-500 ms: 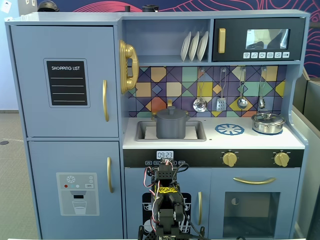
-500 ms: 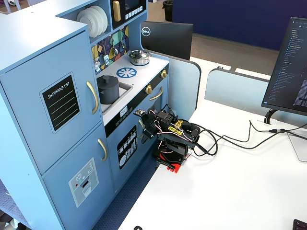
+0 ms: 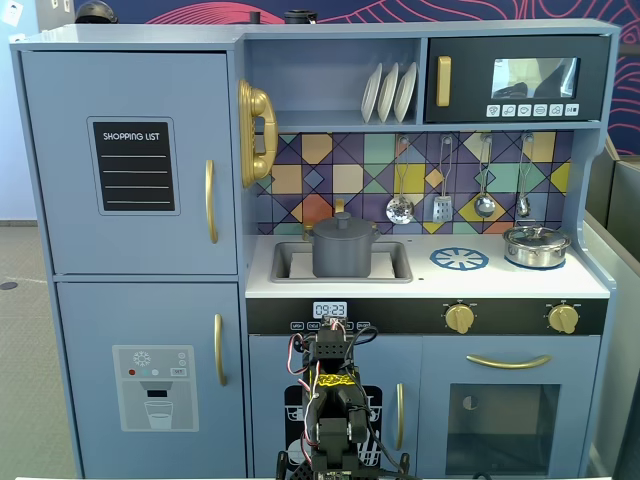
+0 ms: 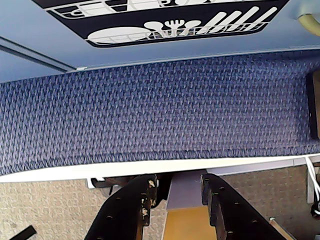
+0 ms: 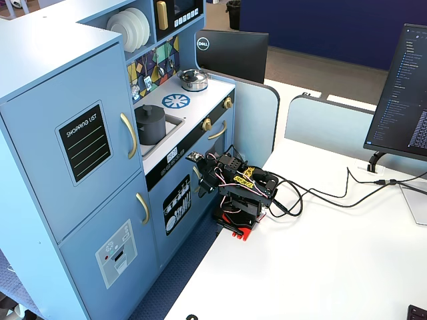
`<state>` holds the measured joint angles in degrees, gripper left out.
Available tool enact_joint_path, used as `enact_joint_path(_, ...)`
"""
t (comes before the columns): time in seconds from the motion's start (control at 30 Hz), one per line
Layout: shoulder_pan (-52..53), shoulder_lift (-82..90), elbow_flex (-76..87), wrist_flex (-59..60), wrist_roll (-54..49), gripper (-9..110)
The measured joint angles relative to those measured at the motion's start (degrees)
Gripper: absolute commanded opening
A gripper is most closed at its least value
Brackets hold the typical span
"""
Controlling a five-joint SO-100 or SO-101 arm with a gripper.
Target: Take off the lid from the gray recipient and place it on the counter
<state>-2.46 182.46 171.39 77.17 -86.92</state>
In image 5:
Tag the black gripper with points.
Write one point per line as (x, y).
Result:
(205, 180)

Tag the gray pot lid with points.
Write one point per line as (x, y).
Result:
(150, 116)

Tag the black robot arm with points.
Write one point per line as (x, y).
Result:
(247, 190)

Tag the shiny steel pot lid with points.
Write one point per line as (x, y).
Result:
(193, 76)

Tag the blue dishwasher door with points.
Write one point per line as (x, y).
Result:
(173, 213)

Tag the gold stove knob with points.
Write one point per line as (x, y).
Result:
(228, 103)
(207, 124)

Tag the gray toy sink basin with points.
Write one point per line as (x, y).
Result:
(173, 125)

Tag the gray pot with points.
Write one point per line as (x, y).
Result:
(151, 133)

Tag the light blue desk divider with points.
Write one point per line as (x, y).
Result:
(257, 116)
(327, 126)

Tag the steel spatula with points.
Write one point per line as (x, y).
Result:
(147, 82)

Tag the steel slotted spoon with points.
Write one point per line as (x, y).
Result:
(134, 89)

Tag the gray ice dispenser panel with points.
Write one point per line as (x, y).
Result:
(116, 255)

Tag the steel ladle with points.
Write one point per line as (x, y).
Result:
(161, 70)

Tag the hanging silver whisk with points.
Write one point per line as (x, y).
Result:
(170, 62)

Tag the black shopping list board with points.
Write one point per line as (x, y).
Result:
(85, 143)

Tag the black Dell monitor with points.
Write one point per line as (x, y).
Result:
(233, 53)

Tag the blue freezer door with dispenser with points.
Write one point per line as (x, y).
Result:
(86, 230)

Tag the black trash bin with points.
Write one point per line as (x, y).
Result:
(234, 15)

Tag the white plate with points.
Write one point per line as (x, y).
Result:
(137, 25)
(121, 33)
(146, 23)

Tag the black toy microwave door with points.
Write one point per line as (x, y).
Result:
(185, 8)

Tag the tall blue fridge door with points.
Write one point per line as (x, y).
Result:
(33, 166)

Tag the dark blue office partition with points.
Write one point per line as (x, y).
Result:
(333, 26)

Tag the blue toy kitchen unit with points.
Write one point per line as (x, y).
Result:
(50, 50)

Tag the monitor showing code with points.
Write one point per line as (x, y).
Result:
(400, 100)

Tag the black keyboard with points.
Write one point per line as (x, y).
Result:
(418, 313)

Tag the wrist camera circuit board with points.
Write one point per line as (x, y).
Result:
(194, 156)

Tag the robot arm base mount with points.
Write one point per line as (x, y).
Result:
(245, 230)

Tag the gray monitor base plate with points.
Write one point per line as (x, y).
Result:
(417, 206)

